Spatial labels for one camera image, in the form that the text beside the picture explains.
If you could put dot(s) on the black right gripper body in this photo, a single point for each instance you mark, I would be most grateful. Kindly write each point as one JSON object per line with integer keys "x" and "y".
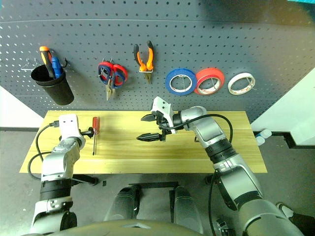
{"x": 163, "y": 124}

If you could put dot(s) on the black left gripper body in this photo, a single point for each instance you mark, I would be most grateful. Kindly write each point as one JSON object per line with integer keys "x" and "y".
{"x": 82, "y": 133}

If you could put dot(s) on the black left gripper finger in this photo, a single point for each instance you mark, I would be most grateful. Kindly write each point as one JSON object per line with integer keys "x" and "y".
{"x": 90, "y": 129}
{"x": 89, "y": 134}

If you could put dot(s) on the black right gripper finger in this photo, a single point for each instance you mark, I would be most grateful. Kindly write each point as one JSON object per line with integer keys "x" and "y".
{"x": 150, "y": 118}
{"x": 151, "y": 137}

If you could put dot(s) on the orange black needle-nose pliers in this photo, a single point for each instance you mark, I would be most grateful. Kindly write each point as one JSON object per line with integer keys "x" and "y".
{"x": 141, "y": 61}

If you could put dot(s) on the white tape roll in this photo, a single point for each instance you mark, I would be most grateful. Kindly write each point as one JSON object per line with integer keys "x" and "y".
{"x": 230, "y": 86}

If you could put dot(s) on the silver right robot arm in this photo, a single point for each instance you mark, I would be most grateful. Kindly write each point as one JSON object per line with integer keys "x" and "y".
{"x": 211, "y": 130}

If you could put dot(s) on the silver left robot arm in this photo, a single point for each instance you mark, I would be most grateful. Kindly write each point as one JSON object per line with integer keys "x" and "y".
{"x": 59, "y": 159}

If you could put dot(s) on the black tool cup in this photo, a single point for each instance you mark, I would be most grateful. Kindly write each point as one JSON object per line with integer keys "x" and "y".
{"x": 59, "y": 93}

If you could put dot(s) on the grey pegboard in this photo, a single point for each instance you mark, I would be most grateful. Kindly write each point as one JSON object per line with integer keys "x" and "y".
{"x": 221, "y": 37}

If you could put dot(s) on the blue tape roll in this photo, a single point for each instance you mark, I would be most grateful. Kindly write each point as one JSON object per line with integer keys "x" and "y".
{"x": 169, "y": 86}

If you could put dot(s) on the metal pliers holder loop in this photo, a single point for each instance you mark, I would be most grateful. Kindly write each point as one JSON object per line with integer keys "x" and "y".
{"x": 139, "y": 70}

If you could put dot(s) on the black pegboard hook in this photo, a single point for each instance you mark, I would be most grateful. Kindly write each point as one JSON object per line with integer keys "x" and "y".
{"x": 66, "y": 64}

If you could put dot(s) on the dark grey robot left leg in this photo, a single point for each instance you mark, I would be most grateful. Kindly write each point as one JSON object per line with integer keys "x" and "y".
{"x": 123, "y": 204}

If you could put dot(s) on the dark grey robot leg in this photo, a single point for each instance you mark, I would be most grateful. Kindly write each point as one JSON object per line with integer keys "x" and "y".
{"x": 123, "y": 204}
{"x": 187, "y": 209}

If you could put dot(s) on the red tape roll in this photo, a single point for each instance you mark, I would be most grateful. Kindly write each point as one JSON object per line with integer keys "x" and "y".
{"x": 219, "y": 76}

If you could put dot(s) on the dark grey robot right leg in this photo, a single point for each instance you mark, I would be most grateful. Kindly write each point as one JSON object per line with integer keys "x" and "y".
{"x": 187, "y": 209}

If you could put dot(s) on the dark grey robot torso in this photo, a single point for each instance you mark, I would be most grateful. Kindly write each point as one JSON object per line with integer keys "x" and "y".
{"x": 123, "y": 229}

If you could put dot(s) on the clear plastic bottle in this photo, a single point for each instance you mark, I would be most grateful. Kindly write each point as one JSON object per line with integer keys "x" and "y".
{"x": 266, "y": 133}
{"x": 260, "y": 140}

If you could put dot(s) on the black floor device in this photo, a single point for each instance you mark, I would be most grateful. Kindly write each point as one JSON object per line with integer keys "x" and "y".
{"x": 225, "y": 227}

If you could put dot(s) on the grey white sneaker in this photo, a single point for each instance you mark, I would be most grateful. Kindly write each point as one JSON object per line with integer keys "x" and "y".
{"x": 285, "y": 209}

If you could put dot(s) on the person in black trousers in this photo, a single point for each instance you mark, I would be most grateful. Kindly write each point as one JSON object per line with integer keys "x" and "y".
{"x": 302, "y": 223}

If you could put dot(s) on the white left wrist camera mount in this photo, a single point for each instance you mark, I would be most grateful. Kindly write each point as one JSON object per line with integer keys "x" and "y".
{"x": 69, "y": 125}

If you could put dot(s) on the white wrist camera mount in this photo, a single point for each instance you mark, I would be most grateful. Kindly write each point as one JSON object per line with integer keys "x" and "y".
{"x": 162, "y": 105}
{"x": 69, "y": 125}

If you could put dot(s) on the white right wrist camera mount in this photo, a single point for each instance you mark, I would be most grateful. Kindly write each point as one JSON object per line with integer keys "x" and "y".
{"x": 162, "y": 105}

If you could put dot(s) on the black table frame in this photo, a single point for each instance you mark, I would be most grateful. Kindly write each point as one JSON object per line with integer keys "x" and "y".
{"x": 86, "y": 179}

